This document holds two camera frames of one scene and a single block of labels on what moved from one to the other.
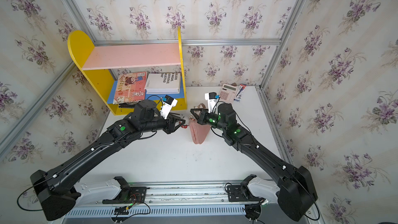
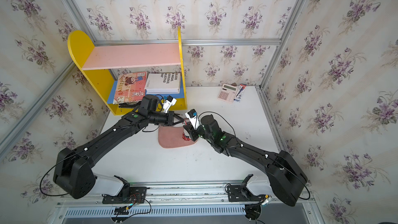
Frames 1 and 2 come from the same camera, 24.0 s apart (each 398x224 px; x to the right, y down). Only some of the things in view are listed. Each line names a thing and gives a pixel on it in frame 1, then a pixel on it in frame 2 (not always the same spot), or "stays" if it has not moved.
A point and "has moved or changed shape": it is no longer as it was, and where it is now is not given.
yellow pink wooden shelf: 98,60 stays
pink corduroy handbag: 199,131 has moved or changed shape
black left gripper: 171,124 stays
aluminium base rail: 198,203 stays
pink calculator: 228,93 stays
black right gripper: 196,116 → 191,131
